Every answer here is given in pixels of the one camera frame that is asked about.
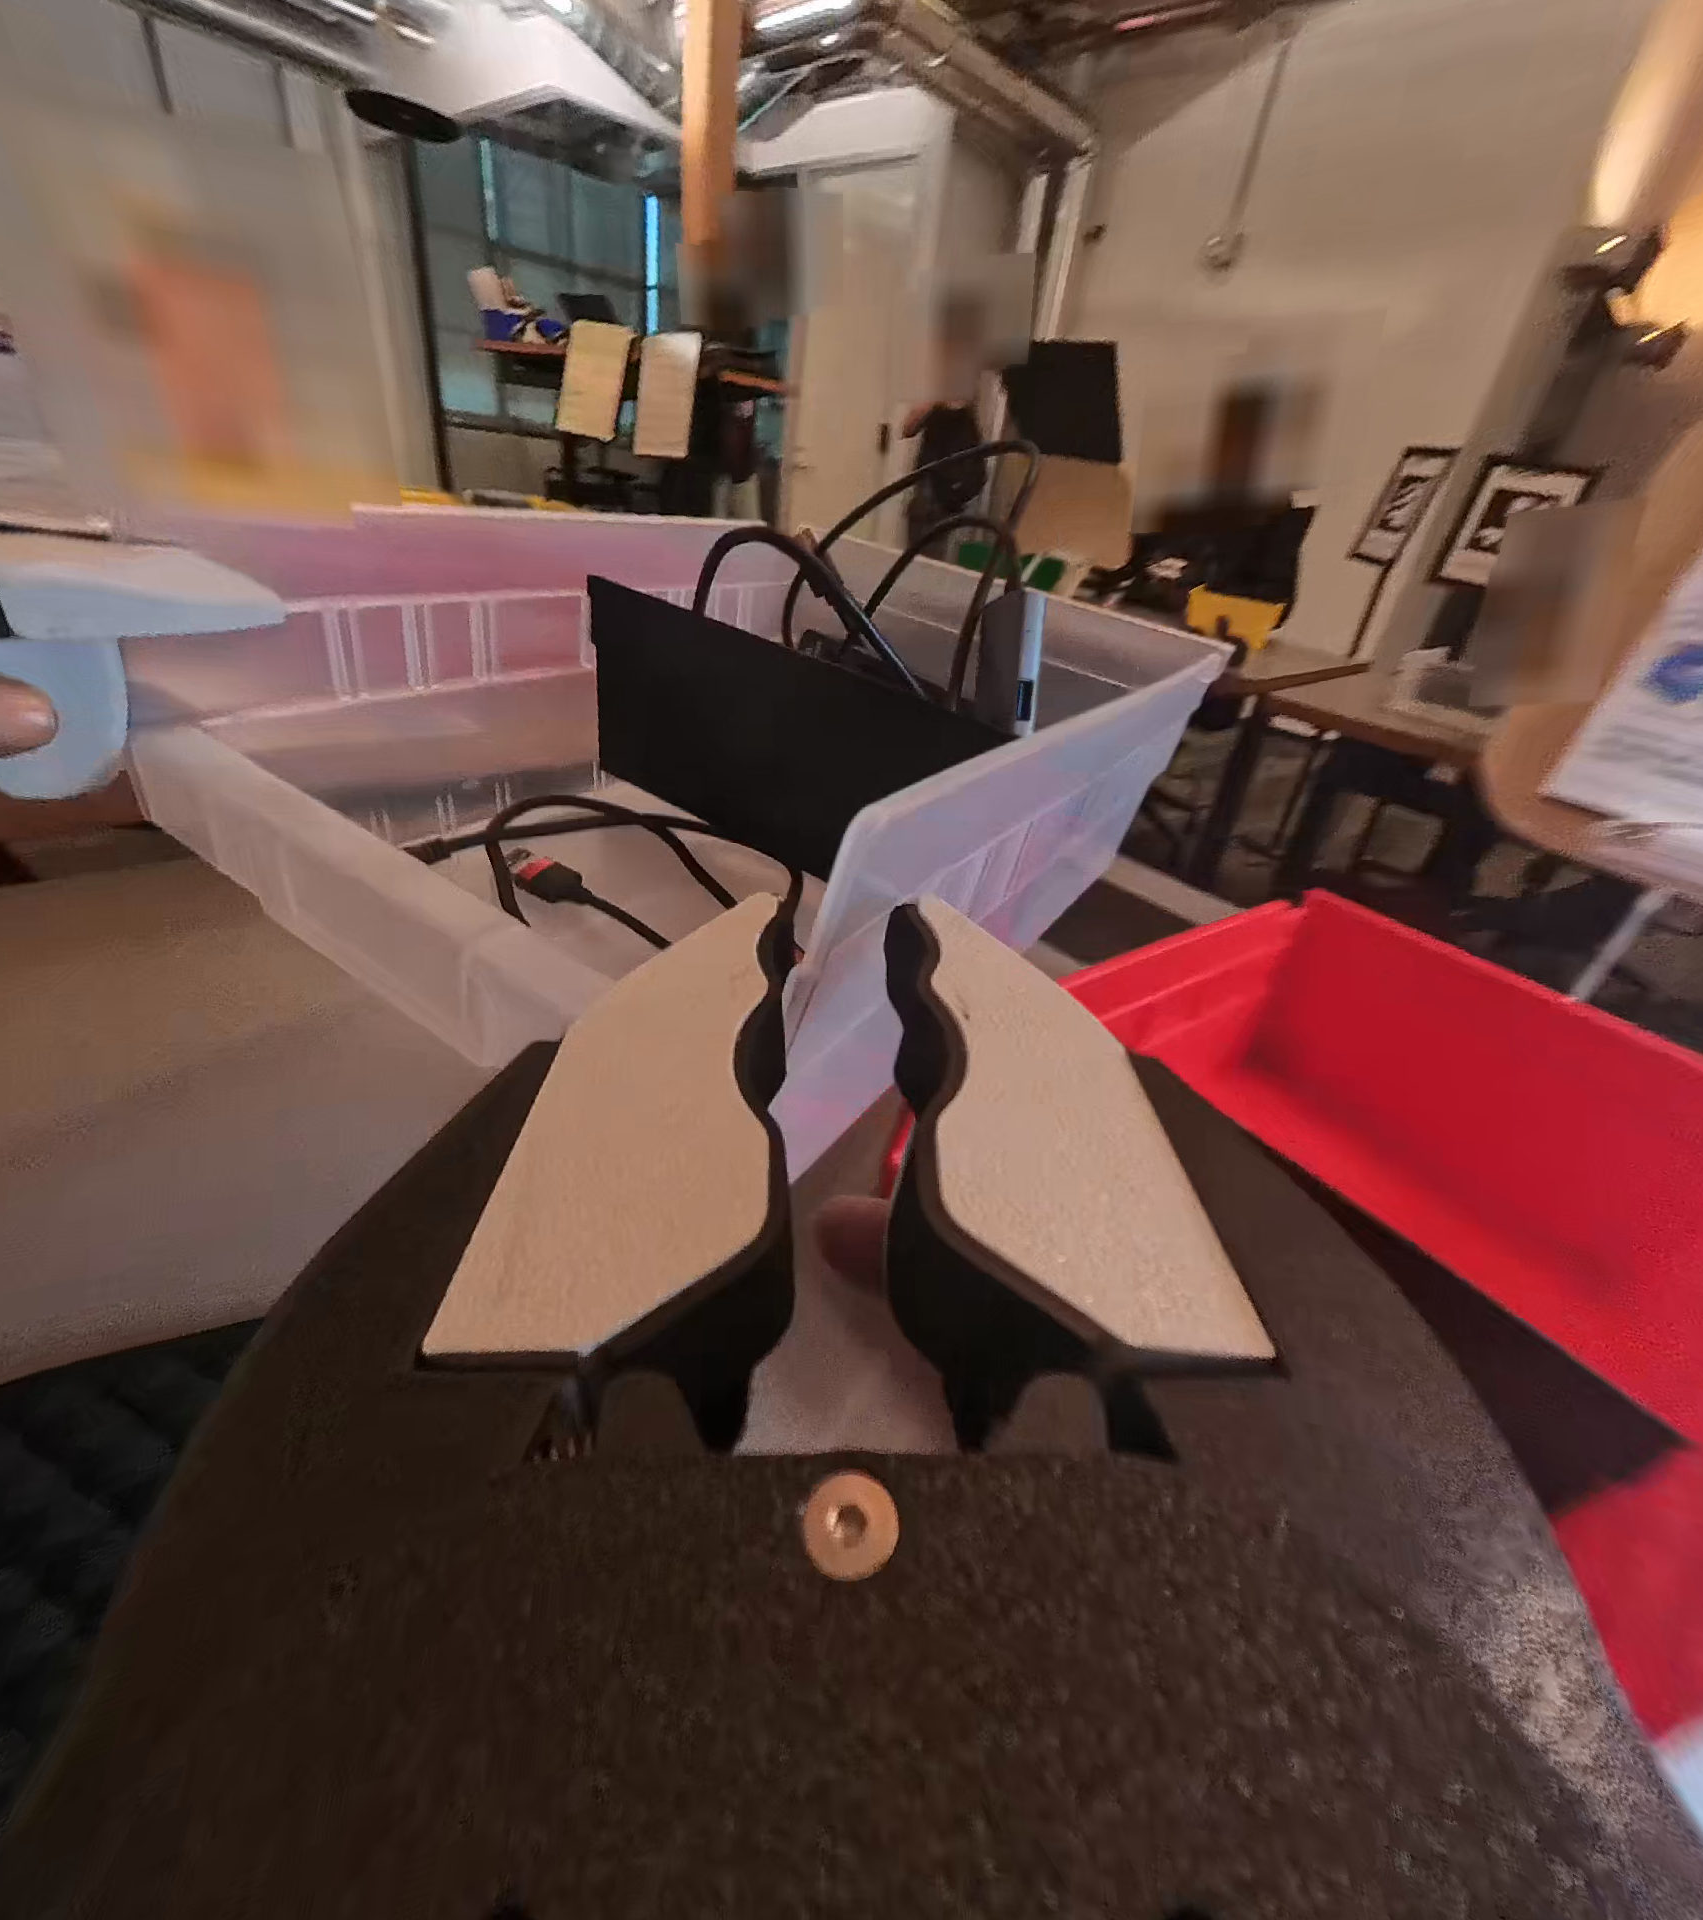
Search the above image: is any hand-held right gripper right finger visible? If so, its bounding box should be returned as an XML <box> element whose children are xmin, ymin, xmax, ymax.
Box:
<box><xmin>882</xmin><ymin>896</ymin><xmax>1279</xmax><ymax>1459</ymax></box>

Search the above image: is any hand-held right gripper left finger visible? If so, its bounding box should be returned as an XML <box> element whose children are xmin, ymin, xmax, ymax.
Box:
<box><xmin>420</xmin><ymin>894</ymin><xmax>806</xmax><ymax>1457</ymax></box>

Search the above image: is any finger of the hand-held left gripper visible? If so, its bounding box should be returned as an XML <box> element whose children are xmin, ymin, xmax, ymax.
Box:
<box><xmin>0</xmin><ymin>540</ymin><xmax>290</xmax><ymax>641</ymax></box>

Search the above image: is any black red-collar USB cable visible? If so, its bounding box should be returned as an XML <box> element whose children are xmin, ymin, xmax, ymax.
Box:
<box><xmin>408</xmin><ymin>793</ymin><xmax>806</xmax><ymax>961</ymax></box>

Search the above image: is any clear plastic bin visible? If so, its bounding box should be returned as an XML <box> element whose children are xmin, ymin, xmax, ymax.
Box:
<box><xmin>124</xmin><ymin>501</ymin><xmax>1235</xmax><ymax>1188</ymax></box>

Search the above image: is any red plastic bin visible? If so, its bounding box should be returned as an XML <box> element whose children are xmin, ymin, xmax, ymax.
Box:
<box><xmin>882</xmin><ymin>888</ymin><xmax>1703</xmax><ymax>1749</ymax></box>

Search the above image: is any black USB hub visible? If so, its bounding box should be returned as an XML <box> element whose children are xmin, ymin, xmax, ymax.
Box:
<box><xmin>588</xmin><ymin>576</ymin><xmax>1017</xmax><ymax>879</ymax></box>

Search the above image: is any grey slim USB hub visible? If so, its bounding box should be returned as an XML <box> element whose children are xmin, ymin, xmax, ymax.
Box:
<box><xmin>974</xmin><ymin>588</ymin><xmax>1047</xmax><ymax>739</ymax></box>

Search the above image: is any pale board on easel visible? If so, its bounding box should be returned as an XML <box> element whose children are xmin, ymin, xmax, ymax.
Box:
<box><xmin>556</xmin><ymin>321</ymin><xmax>638</xmax><ymax>444</ymax></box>
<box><xmin>634</xmin><ymin>329</ymin><xmax>706</xmax><ymax>460</ymax></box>

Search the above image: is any wooden office table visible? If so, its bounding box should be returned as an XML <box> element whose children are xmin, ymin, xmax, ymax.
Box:
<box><xmin>1207</xmin><ymin>635</ymin><xmax>1485</xmax><ymax>889</ymax></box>

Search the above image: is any instruction sheet on stand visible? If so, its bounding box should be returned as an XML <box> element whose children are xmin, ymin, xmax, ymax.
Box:
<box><xmin>1477</xmin><ymin>359</ymin><xmax>1703</xmax><ymax>940</ymax></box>

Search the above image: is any black padded chair armrest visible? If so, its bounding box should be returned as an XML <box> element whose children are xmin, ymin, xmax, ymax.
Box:
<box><xmin>0</xmin><ymin>1316</ymin><xmax>268</xmax><ymax>1920</ymax></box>

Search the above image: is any white door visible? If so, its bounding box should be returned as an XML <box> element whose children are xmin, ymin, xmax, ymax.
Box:
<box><xmin>798</xmin><ymin>155</ymin><xmax>928</xmax><ymax>529</ymax></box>

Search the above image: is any framed black-white picture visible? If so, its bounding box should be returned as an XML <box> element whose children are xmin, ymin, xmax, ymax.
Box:
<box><xmin>1349</xmin><ymin>444</ymin><xmax>1461</xmax><ymax>572</ymax></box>
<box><xmin>1431</xmin><ymin>455</ymin><xmax>1605</xmax><ymax>591</ymax></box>

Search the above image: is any tan and black chair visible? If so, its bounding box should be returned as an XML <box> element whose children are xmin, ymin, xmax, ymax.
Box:
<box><xmin>1007</xmin><ymin>338</ymin><xmax>1137</xmax><ymax>572</ymax></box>

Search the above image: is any printed instruction sheet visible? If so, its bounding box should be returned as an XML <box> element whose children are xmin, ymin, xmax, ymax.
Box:
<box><xmin>1537</xmin><ymin>425</ymin><xmax>1703</xmax><ymax>850</ymax></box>

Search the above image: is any wooden ceiling post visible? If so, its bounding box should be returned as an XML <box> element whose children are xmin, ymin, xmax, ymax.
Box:
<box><xmin>680</xmin><ymin>0</ymin><xmax>748</xmax><ymax>252</ymax></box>

